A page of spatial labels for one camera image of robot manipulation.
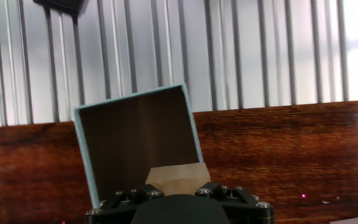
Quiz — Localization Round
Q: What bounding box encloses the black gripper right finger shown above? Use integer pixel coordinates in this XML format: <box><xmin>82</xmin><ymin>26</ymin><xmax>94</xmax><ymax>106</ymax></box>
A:
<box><xmin>194</xmin><ymin>182</ymin><xmax>275</xmax><ymax>224</ymax></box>

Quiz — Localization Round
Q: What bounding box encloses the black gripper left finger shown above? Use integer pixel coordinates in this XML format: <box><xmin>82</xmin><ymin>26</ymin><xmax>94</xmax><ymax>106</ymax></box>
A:
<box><xmin>85</xmin><ymin>184</ymin><xmax>165</xmax><ymax>224</ymax></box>

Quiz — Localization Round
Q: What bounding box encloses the light wooden cube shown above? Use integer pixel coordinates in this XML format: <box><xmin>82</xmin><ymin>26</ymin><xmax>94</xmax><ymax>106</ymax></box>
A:
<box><xmin>144</xmin><ymin>161</ymin><xmax>212</xmax><ymax>197</ymax></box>

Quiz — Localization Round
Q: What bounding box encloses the deep light blue box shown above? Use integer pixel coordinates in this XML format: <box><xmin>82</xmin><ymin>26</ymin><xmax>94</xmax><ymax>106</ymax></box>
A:
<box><xmin>72</xmin><ymin>83</ymin><xmax>204</xmax><ymax>210</ymax></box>

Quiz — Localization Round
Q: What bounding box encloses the small black box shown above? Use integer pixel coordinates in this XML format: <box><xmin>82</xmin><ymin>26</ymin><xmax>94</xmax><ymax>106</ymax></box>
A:
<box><xmin>32</xmin><ymin>0</ymin><xmax>85</xmax><ymax>17</ymax></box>

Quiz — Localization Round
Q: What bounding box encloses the glossy wood-grain mat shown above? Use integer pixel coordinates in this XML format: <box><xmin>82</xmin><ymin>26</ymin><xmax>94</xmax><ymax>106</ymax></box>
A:
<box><xmin>0</xmin><ymin>99</ymin><xmax>358</xmax><ymax>224</ymax></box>

